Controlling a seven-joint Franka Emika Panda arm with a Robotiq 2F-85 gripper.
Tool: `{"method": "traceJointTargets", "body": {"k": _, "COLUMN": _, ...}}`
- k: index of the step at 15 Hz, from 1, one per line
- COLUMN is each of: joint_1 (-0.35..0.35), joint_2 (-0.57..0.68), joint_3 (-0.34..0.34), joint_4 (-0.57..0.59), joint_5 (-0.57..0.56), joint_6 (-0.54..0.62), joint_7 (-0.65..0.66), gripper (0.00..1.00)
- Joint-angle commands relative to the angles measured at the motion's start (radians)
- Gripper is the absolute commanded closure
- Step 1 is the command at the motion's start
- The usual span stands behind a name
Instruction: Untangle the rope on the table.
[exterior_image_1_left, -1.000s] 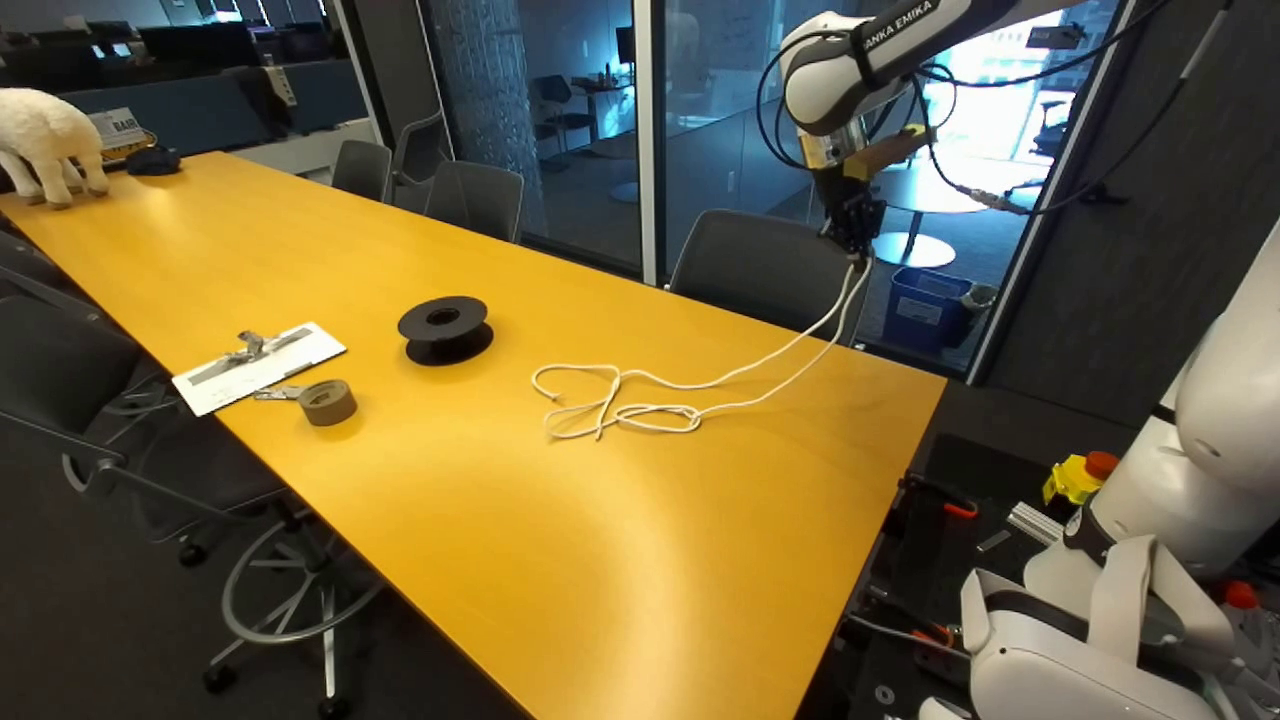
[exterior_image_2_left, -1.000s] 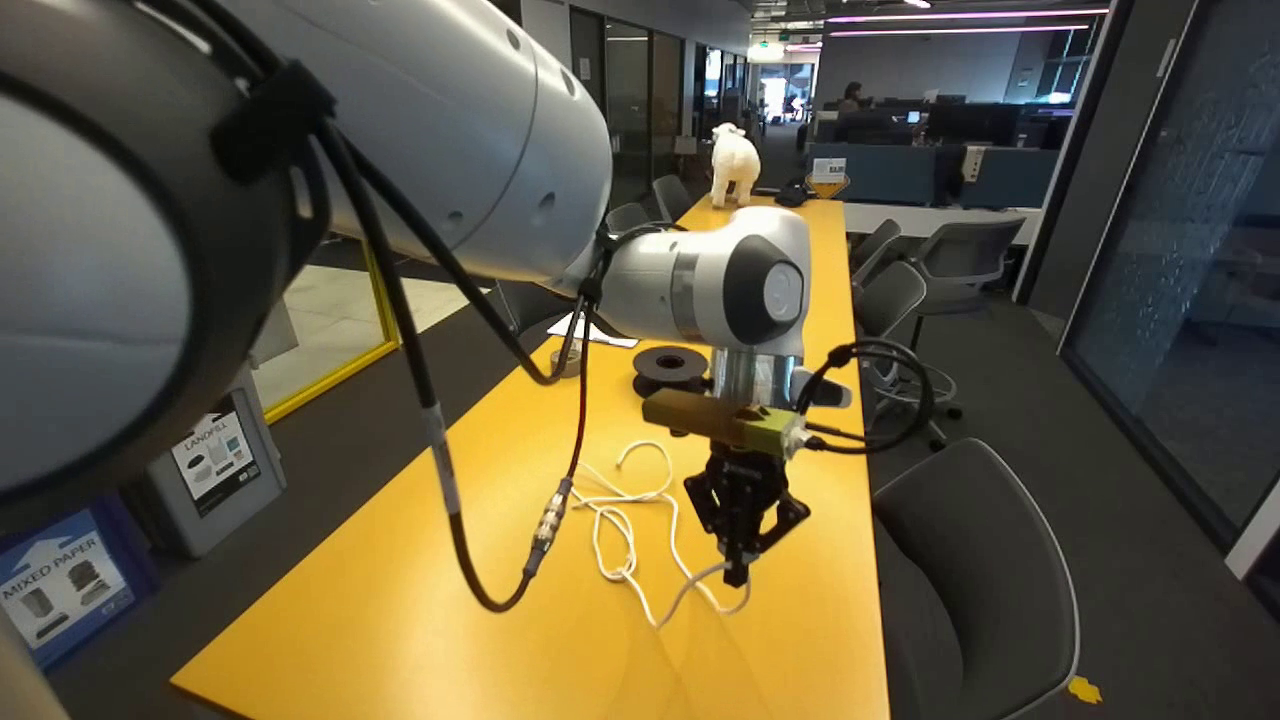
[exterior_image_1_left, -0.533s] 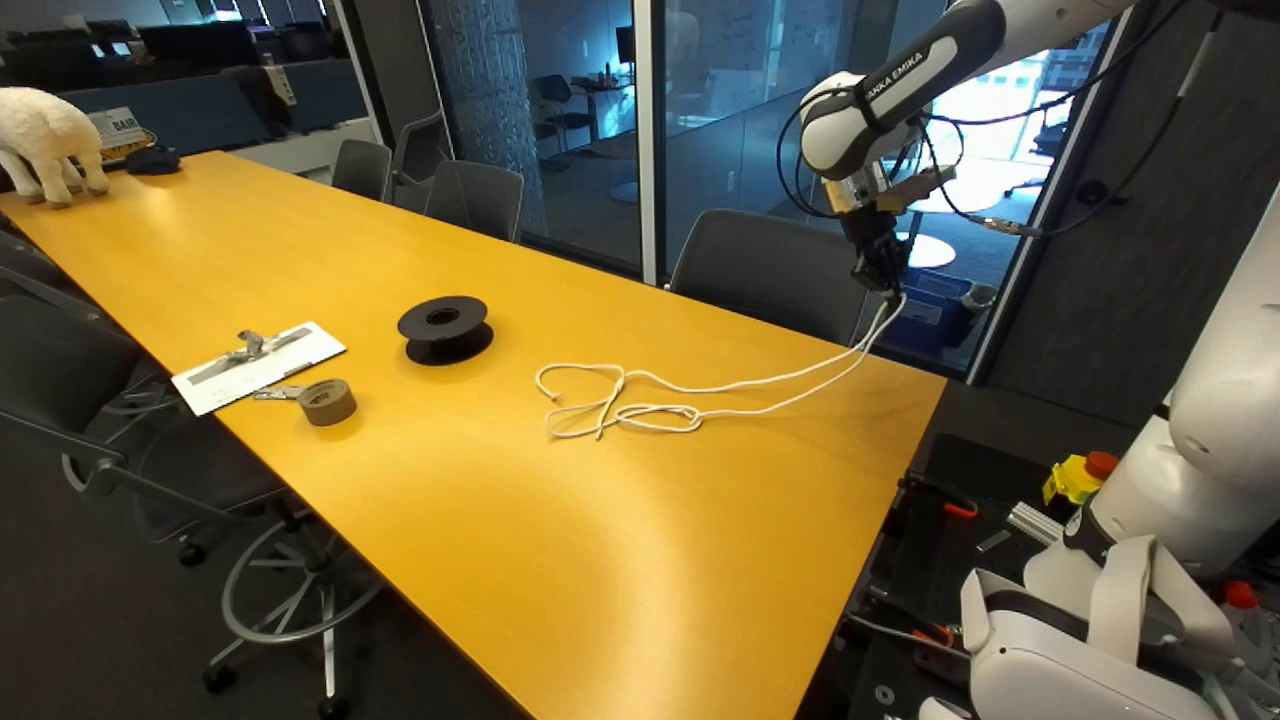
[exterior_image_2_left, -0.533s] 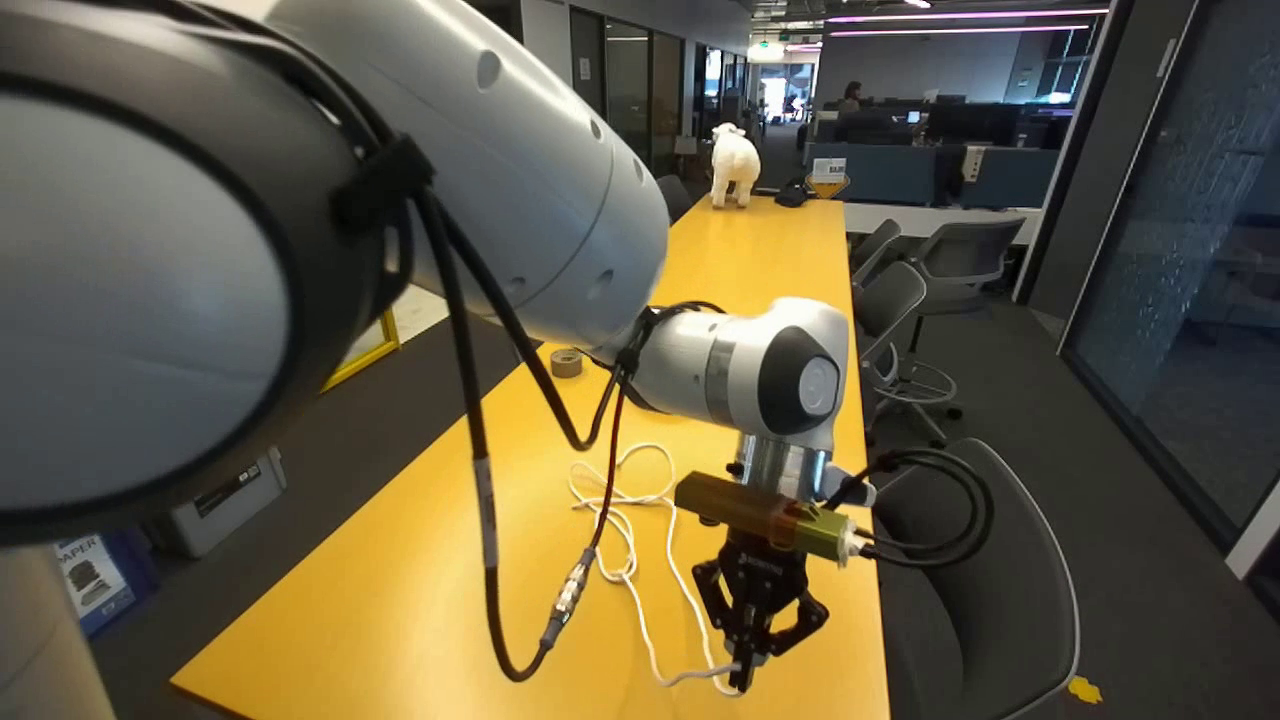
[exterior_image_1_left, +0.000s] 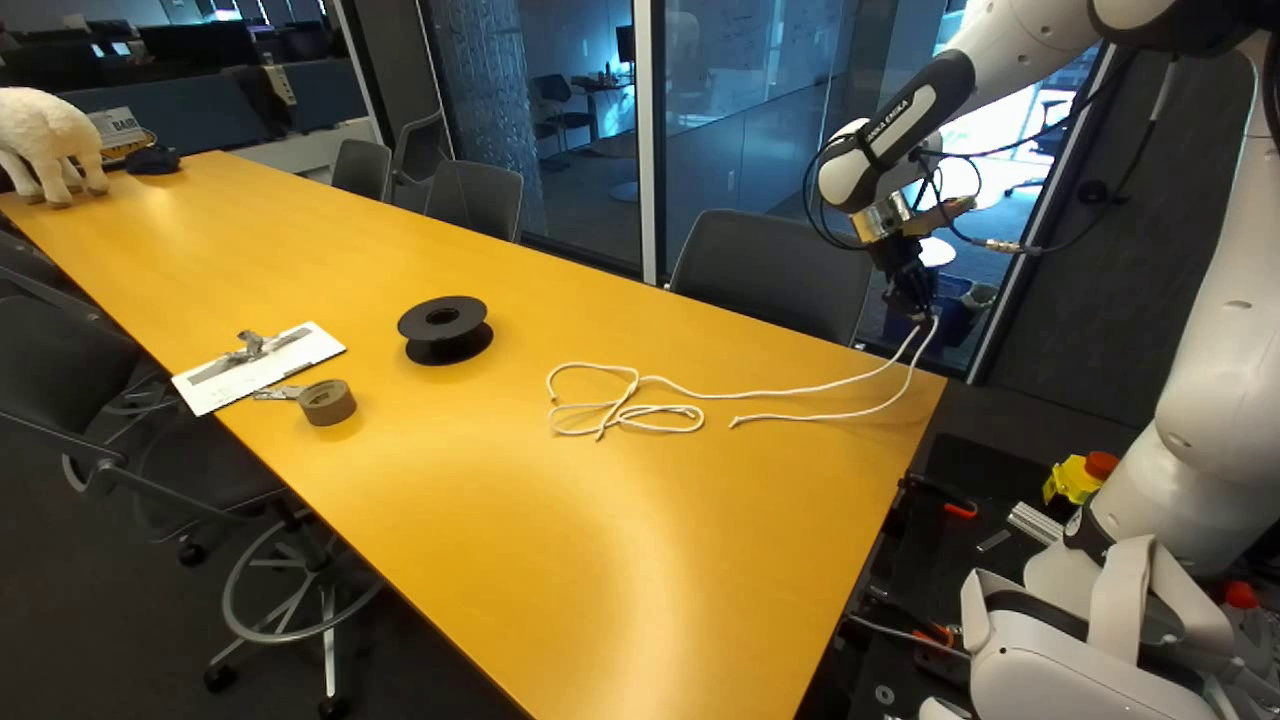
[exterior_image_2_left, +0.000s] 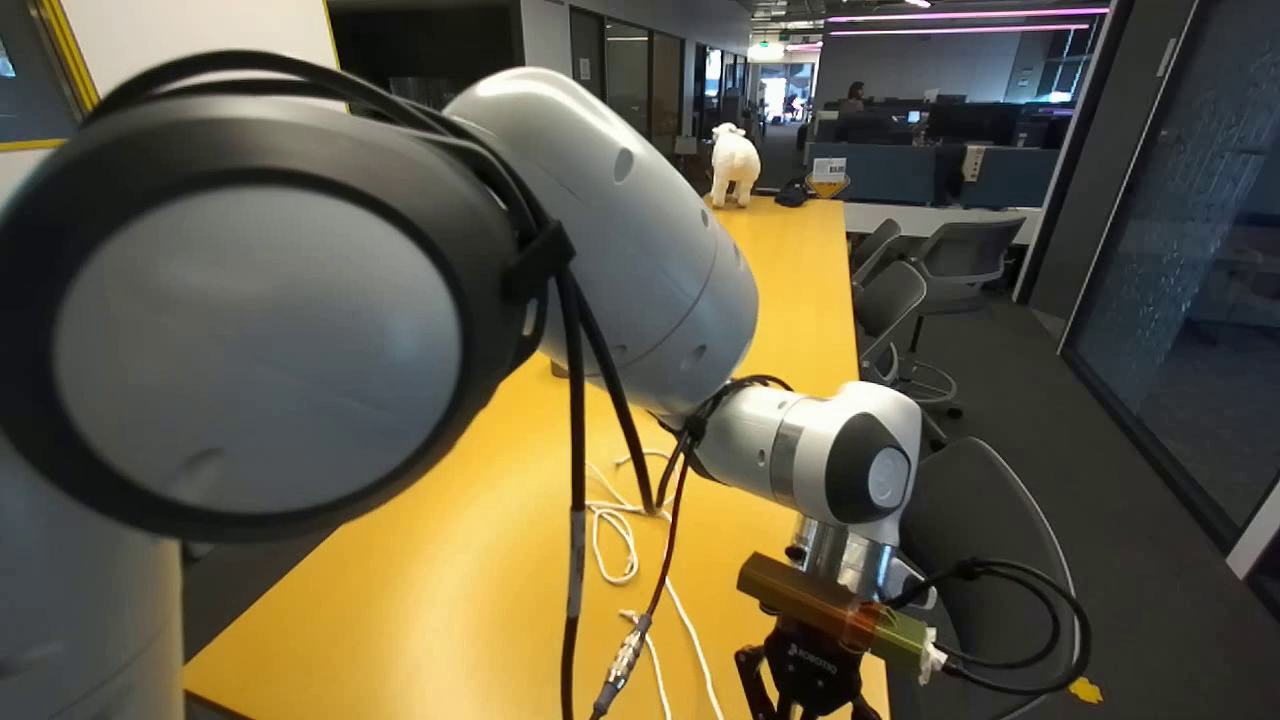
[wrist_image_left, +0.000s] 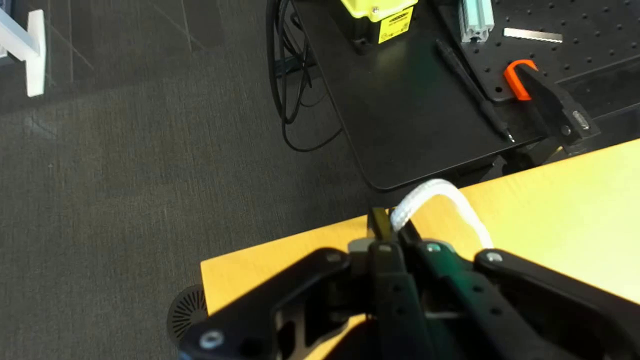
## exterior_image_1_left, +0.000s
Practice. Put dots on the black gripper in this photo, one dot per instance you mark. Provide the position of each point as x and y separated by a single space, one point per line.
913 275

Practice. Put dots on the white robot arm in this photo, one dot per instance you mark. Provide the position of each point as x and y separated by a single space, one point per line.
1200 403

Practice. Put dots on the black office chair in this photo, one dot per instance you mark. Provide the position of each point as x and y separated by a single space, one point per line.
773 275
425 144
362 169
479 203

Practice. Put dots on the orange black clamp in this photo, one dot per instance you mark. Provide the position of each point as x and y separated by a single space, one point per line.
962 508
937 634

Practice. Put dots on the yellow red stop button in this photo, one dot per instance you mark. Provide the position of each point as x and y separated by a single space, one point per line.
1064 483

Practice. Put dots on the black pegboard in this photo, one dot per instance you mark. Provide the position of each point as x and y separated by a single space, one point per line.
921 573

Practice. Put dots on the black spool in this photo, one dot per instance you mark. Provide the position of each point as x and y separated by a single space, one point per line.
446 337

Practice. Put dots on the gray tape roll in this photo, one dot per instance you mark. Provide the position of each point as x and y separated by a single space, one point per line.
326 403

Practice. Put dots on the small black flat object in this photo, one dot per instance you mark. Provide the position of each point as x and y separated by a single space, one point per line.
155 161

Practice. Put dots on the gray desk box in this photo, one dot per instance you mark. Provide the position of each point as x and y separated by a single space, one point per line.
120 129

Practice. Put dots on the small metal bracket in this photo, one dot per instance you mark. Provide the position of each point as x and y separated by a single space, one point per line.
251 346

